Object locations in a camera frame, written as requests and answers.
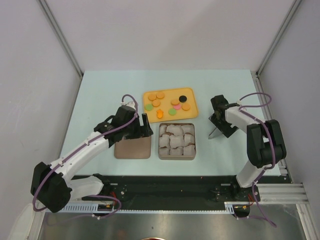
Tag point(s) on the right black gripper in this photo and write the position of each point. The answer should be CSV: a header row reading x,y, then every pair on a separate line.
x,y
227,130

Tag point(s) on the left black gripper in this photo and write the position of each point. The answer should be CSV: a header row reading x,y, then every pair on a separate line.
x,y
142,131

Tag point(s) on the metal tongs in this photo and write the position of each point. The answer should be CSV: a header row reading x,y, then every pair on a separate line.
x,y
215,133

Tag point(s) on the tan biscuit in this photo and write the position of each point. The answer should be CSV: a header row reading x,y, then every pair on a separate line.
x,y
185,106
174,102
160,95
156,103
152,97

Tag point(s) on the black sandwich cookie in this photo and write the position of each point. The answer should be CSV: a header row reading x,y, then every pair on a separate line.
x,y
182,99

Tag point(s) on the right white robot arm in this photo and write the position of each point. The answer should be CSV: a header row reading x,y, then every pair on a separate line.
x,y
265,145

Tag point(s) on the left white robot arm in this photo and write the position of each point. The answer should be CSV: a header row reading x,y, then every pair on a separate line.
x,y
54,185

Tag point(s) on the green cookie left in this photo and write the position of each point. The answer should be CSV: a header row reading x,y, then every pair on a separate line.
x,y
148,107

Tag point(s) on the green cookie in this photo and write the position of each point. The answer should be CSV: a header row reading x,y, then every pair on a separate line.
x,y
172,112
148,107

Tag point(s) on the orange fish cookie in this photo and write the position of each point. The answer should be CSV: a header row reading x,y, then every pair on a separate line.
x,y
159,114

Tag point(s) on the yellow plastic tray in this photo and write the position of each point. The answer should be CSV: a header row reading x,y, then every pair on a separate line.
x,y
165,105

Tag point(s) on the gold tin lid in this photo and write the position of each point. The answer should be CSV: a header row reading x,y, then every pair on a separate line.
x,y
134,146

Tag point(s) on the green cookie centre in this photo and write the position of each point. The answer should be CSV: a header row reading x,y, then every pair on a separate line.
x,y
172,112

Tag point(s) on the pink sandwich cookie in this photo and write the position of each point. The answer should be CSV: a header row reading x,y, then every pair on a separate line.
x,y
177,107

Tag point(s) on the gold cookie tin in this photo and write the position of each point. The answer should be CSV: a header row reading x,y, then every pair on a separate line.
x,y
177,141

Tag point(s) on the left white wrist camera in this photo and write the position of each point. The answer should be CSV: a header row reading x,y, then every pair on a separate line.
x,y
130,104

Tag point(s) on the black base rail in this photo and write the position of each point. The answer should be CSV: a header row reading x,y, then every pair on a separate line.
x,y
175,193

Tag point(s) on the white cable duct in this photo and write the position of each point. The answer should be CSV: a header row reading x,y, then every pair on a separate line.
x,y
95,207

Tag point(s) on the right aluminium frame post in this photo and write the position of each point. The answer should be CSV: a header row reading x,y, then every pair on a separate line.
x,y
279,35

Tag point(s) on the aluminium frame post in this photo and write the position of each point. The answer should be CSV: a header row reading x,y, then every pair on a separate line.
x,y
55,26
279,35

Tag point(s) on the left aluminium frame post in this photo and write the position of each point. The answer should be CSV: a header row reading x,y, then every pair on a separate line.
x,y
55,26

